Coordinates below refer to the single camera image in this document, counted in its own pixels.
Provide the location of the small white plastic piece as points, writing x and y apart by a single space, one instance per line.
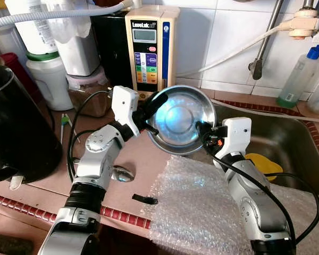
16 181

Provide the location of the stainless steel bowl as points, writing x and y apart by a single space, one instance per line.
181 119

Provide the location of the grey translucent filter cartridge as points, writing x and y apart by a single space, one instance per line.
77 48

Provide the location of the steel sink basin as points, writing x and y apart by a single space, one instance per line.
292 143

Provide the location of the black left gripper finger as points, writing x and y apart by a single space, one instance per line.
157 104

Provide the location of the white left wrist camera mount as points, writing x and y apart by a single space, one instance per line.
125 106

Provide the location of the black tape strip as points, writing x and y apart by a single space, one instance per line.
143 199

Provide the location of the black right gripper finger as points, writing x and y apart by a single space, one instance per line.
202 130

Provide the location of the dark red plastic container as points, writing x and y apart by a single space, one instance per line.
13 66

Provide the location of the green white plastic tongs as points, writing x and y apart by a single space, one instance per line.
64 121

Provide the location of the cream black water ionizer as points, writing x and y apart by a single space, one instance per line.
149 53

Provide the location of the clear bottle blue cap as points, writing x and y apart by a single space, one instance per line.
297 79

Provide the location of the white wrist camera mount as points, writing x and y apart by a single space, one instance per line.
236 135
125 106

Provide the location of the clear bubble wrap sheet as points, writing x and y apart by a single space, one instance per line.
196 212

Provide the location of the cream tap diverter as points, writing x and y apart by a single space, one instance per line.
304 24

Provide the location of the dark green oblong object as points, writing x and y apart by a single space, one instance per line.
10 245

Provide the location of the clear jar brown powder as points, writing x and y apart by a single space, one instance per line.
87 101

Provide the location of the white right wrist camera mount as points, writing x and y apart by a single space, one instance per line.
236 135

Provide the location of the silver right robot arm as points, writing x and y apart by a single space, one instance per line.
250 202

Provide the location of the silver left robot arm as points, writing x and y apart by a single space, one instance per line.
98 154

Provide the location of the black electric kettle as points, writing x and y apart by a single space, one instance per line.
21 127

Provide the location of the chrome wall tap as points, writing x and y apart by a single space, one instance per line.
255 69

